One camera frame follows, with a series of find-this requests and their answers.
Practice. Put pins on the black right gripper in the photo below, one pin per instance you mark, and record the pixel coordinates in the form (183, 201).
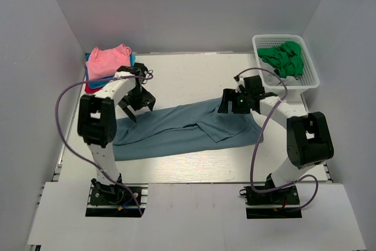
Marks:
(230, 94)

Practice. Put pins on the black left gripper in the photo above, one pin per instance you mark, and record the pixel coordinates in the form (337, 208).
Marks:
(148, 99)

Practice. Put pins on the grey-blue t-shirt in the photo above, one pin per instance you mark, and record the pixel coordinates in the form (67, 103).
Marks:
(183, 129)

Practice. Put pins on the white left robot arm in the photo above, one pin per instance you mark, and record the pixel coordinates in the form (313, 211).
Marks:
(98, 126)

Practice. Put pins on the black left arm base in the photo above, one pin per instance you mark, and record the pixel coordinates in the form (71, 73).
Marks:
(114, 201)

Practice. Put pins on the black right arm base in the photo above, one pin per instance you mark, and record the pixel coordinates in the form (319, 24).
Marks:
(281, 204)

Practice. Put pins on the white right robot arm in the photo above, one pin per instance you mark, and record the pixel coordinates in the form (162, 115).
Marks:
(308, 139)

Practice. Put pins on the grey t-shirt in basket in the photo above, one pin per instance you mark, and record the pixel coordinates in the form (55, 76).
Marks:
(271, 80)

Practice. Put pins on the blue folded t-shirt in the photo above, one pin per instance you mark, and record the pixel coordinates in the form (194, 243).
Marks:
(132, 62)

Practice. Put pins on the red folded t-shirt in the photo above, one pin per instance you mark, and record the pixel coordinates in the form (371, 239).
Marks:
(91, 88)

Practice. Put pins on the pink folded t-shirt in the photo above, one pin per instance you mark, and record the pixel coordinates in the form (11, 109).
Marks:
(105, 63)

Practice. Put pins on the green t-shirt in basket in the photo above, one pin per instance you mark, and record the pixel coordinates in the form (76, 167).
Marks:
(286, 59)

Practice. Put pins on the white plastic laundry basket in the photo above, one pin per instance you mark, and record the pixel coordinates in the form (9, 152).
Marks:
(308, 80)

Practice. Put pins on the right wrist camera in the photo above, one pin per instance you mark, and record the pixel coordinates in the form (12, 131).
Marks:
(251, 87)

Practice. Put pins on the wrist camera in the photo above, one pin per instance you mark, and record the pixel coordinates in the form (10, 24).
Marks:
(251, 87)
(138, 69)

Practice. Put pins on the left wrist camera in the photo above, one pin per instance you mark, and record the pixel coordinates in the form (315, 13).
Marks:
(138, 69)

